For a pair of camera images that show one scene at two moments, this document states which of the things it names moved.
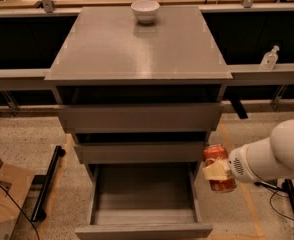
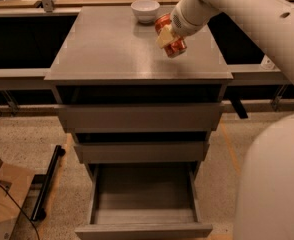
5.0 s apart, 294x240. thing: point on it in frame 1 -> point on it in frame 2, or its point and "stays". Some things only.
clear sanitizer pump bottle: (270, 59) stays
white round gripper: (239, 164) -> (181, 24)
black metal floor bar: (39, 213) stays
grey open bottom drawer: (136, 201) stays
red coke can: (212, 153) -> (179, 45)
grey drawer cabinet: (140, 89) stays
